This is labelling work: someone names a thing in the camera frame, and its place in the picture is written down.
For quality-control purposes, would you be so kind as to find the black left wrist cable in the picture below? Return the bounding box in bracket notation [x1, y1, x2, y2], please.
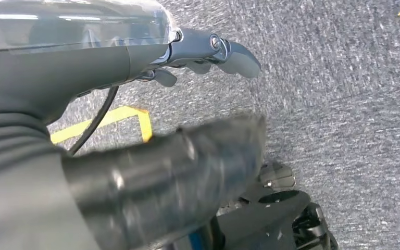
[67, 86, 120, 156]

